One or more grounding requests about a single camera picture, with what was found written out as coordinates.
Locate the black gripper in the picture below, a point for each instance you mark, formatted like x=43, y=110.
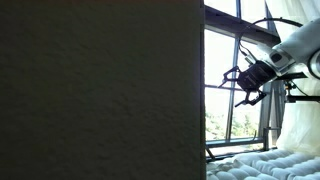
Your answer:
x=256, y=76

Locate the small hinged window pane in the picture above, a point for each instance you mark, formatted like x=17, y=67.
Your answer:
x=233, y=142

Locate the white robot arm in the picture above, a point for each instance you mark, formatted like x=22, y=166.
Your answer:
x=300, y=43

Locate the white sheer curtain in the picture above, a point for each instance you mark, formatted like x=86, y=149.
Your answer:
x=300, y=133

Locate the white tufted cushion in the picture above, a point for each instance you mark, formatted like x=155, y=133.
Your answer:
x=273, y=166

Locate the black stereo camera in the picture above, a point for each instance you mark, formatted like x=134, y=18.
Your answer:
x=293, y=76

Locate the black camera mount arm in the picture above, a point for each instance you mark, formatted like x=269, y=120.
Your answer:
x=300, y=98

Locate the dark metal window frame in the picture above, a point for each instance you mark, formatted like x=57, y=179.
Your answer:
x=233, y=25

